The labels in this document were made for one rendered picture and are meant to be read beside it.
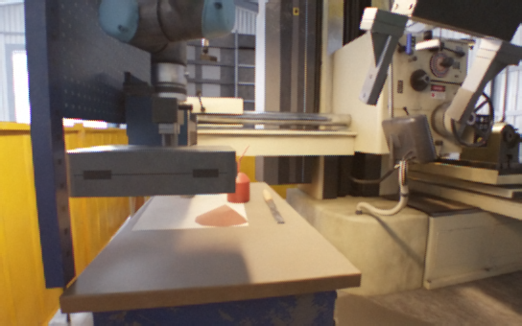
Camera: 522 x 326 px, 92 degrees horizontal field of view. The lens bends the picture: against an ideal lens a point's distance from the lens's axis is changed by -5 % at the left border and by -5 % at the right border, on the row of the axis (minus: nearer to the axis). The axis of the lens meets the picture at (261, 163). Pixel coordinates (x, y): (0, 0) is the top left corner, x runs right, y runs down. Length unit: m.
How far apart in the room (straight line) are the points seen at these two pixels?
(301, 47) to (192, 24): 2.03
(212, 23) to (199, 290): 0.42
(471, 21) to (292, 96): 2.03
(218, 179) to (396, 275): 2.07
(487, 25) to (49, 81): 0.57
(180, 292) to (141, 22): 0.44
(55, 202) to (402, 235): 2.12
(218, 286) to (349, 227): 1.70
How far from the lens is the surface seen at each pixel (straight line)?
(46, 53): 0.51
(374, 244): 2.16
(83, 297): 0.52
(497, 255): 3.15
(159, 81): 0.60
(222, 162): 0.43
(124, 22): 0.52
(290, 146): 1.93
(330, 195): 2.55
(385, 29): 0.34
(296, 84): 2.37
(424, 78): 2.09
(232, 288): 0.48
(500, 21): 0.41
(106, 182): 0.46
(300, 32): 2.51
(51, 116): 0.50
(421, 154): 1.41
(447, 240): 2.61
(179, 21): 0.48
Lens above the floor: 1.20
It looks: 6 degrees down
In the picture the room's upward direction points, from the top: 1 degrees clockwise
